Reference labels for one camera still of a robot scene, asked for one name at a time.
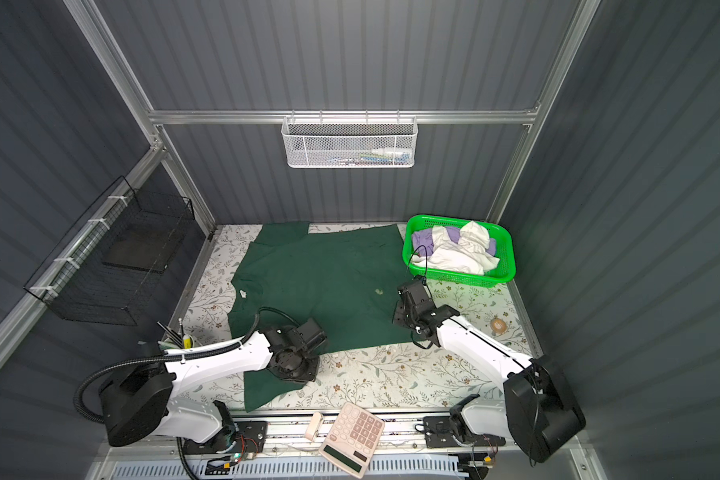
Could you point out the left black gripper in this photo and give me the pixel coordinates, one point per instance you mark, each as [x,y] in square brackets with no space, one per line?
[309,378]

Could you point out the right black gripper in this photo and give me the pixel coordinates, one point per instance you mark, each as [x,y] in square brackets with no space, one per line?
[398,313]

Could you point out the green plastic laundry basket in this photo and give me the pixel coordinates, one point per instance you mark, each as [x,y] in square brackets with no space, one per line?
[503,274]

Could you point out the dark green t shirt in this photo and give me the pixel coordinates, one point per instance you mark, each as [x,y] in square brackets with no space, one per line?
[346,281]

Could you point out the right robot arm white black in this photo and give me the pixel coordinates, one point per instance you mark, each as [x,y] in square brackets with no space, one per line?
[540,412]

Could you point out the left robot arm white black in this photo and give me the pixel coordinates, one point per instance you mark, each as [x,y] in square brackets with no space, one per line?
[150,397]

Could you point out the purple t shirt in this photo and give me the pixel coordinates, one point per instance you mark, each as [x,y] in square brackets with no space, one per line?
[423,243]

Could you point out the floral table mat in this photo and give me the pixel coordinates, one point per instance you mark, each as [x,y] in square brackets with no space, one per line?
[399,376]

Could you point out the white t shirt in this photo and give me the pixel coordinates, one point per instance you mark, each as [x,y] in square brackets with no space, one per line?
[467,256]

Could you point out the small white eraser block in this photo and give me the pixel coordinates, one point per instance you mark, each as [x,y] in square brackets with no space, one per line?
[313,427]

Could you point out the brown tape roll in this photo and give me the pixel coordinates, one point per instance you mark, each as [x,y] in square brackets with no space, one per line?
[498,326]

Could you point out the pink white calculator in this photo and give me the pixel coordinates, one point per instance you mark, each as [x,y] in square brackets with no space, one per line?
[352,440]

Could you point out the white pen cup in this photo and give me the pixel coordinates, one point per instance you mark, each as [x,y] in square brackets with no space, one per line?
[178,337]

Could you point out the white bottle in basket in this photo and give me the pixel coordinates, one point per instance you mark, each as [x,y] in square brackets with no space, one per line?
[393,154]

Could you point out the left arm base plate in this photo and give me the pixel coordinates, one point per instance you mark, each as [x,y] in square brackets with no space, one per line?
[246,437]

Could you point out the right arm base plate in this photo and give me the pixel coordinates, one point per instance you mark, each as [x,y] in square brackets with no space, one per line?
[444,432]

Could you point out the black wire wall basket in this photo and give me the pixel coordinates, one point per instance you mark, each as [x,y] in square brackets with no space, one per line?
[109,271]

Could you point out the white wire wall basket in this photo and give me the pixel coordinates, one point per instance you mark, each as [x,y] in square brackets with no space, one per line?
[321,144]

